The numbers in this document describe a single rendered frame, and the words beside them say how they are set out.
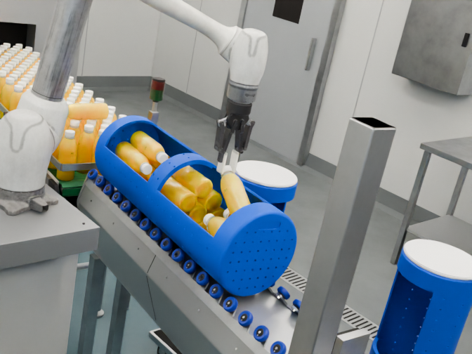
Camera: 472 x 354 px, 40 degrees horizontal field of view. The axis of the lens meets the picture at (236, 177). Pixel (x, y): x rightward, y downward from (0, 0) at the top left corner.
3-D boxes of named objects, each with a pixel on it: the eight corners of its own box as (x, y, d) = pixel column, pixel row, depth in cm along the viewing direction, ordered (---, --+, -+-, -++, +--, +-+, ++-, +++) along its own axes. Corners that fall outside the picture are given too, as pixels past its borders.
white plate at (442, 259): (430, 234, 249) (430, 237, 250) (388, 246, 231) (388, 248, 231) (497, 268, 231) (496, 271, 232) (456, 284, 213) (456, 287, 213)
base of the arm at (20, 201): (19, 221, 187) (20, 204, 185) (-28, 194, 198) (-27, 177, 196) (69, 208, 202) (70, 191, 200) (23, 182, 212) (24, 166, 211)
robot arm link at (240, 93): (265, 86, 195) (260, 105, 197) (247, 77, 201) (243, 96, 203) (240, 86, 189) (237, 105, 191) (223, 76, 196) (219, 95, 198)
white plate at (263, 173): (232, 178, 265) (232, 180, 266) (299, 189, 266) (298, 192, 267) (234, 156, 291) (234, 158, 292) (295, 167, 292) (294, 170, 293)
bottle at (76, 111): (100, 108, 287) (60, 108, 276) (106, 100, 282) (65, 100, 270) (105, 122, 285) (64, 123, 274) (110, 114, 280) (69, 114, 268)
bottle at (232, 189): (247, 230, 203) (227, 178, 210) (262, 220, 199) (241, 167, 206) (231, 230, 198) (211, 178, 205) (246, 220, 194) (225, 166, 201)
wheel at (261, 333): (269, 330, 176) (273, 333, 177) (259, 321, 179) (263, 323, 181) (258, 343, 176) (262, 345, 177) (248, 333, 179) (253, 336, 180)
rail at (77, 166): (62, 171, 260) (62, 164, 259) (61, 171, 260) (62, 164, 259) (150, 166, 283) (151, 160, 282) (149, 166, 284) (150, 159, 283)
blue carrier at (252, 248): (209, 302, 188) (234, 212, 180) (87, 182, 252) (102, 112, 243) (282, 293, 206) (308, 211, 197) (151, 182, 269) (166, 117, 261)
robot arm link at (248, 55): (263, 88, 191) (259, 79, 203) (274, 36, 185) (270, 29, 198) (227, 82, 190) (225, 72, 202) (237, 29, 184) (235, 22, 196)
